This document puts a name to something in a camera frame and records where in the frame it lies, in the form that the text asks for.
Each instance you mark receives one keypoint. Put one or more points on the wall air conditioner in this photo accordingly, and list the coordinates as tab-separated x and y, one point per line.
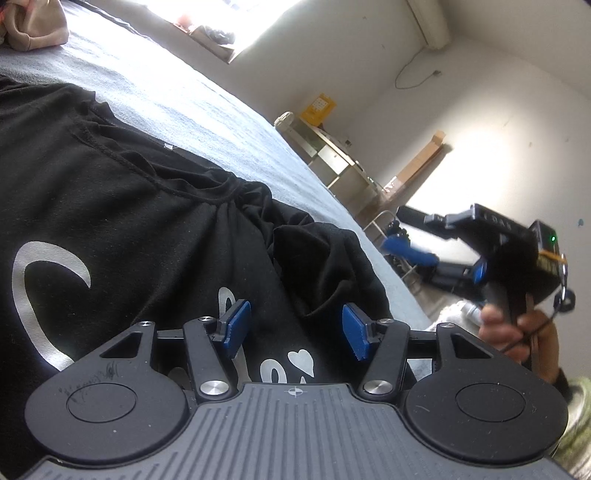
432	23

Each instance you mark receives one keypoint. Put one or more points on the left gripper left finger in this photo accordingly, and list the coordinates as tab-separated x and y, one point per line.
210	345

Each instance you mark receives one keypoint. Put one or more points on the grey bed blanket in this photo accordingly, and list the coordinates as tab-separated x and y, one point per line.
149	88

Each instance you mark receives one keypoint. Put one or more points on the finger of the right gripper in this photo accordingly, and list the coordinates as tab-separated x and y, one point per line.
411	216
401	248

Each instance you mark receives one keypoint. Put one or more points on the beige clothes pile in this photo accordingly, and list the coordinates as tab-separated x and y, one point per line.
31	25

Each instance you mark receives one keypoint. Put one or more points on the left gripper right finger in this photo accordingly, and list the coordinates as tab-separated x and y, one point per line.
380	345

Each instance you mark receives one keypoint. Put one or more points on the clothes on window sill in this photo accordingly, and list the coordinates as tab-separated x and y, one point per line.
217	41

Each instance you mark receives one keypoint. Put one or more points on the yellow box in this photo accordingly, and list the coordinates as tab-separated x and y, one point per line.
318	110

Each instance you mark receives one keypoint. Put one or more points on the black t-shirt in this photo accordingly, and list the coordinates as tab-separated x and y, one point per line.
103	226

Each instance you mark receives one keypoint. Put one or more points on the cardboard sheet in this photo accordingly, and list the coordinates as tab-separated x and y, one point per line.
403	179

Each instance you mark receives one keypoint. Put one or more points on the metal shoe rack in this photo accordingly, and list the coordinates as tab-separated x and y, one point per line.
387	234

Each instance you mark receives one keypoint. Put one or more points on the person right hand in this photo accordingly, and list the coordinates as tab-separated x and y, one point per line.
510	338

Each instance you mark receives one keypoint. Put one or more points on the white low cabinet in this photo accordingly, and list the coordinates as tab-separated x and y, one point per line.
338	171

